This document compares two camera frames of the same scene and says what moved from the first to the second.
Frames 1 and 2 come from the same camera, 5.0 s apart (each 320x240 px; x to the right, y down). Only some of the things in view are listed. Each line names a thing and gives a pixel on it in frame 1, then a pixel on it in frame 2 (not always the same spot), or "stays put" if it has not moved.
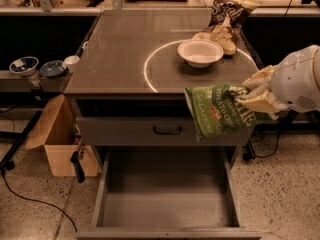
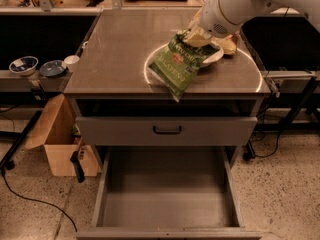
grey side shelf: x=32 y=83 stays put
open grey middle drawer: x=168 y=193 stays put
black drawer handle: x=178 y=132 stays put
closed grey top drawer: x=152 y=131 stays put
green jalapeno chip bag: x=216 y=109 -> x=178 y=64
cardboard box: x=57 y=129 stays put
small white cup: x=72 y=62 stays put
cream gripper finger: x=259 y=81 -> x=195 y=22
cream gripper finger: x=262 y=102 -> x=199 y=40
